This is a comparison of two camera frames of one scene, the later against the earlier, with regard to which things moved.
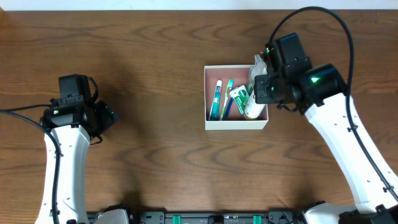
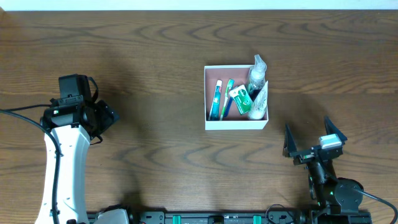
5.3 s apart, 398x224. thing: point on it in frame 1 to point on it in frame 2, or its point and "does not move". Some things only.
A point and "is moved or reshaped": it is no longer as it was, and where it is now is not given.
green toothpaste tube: [215, 111] does not move
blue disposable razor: [228, 107] does not move
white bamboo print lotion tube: [252, 110] is moved or reshaped
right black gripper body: [261, 88] to [310, 154]
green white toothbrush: [231, 84] does not move
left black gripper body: [70, 101] does not move
